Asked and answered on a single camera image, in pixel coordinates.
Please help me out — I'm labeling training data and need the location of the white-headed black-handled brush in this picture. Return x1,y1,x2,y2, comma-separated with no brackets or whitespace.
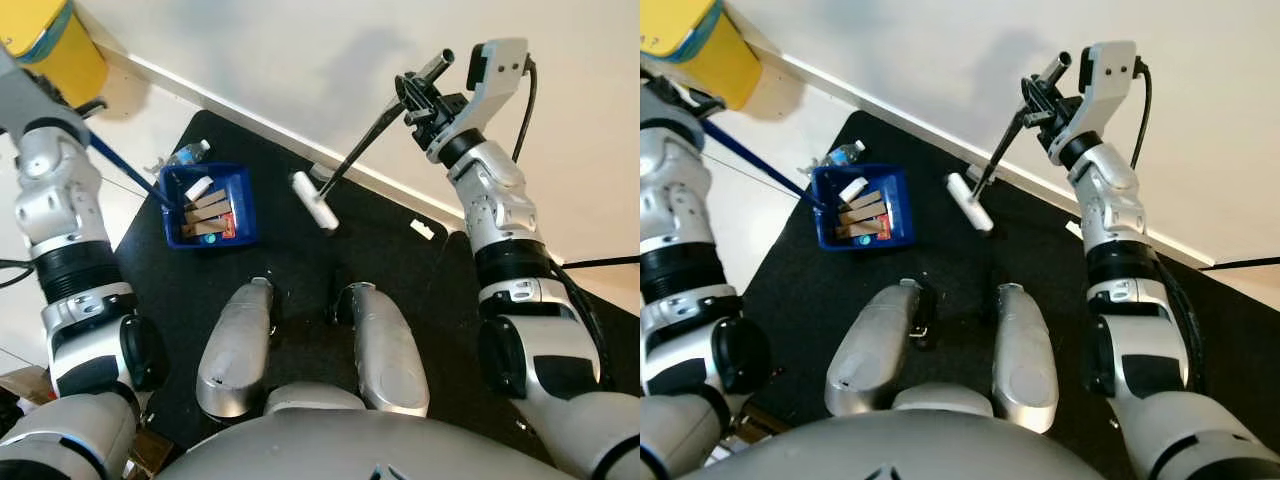
948,50,1076,233
291,48,456,233

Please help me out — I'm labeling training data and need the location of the blue plastic dustpan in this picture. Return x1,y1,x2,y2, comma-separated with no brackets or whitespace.
700,120,913,251
88,133,259,251

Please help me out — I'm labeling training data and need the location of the black floor mat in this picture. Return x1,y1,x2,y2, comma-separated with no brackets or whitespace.
745,110,1280,480
115,110,641,480

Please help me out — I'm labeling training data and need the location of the yellow trash bin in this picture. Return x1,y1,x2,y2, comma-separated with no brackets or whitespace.
640,0,763,111
0,0,109,109

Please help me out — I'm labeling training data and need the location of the silver robot right leg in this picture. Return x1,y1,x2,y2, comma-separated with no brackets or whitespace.
993,283,1061,436
338,283,431,418

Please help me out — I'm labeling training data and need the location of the silver robot leg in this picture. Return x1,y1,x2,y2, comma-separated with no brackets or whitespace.
338,283,431,418
825,278,936,418
196,278,279,421
993,283,1061,436

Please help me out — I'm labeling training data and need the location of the silver robot left leg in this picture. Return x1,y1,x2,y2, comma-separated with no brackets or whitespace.
825,278,936,418
196,278,279,421

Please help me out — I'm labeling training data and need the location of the grey robot torso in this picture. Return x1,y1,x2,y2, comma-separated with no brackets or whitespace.
690,405,1131,480
155,405,561,480

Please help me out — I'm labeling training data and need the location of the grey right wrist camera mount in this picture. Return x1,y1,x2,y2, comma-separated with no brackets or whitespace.
440,38,531,151
1050,40,1141,166

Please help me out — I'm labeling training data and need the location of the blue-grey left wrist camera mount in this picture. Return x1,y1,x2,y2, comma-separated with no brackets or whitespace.
0,48,66,133

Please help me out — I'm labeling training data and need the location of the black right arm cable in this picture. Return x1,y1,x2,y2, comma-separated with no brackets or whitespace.
1128,60,1206,391
510,60,611,391

